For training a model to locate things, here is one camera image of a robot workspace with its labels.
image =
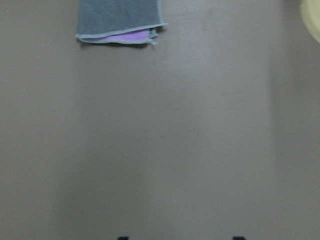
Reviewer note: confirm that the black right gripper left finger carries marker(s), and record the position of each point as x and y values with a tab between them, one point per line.
123	238

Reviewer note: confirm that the wooden cup stand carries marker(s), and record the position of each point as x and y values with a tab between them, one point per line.
310	14

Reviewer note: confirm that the folded grey cloth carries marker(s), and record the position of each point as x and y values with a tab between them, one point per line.
127	22

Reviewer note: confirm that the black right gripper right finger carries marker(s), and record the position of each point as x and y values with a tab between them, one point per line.
238	238

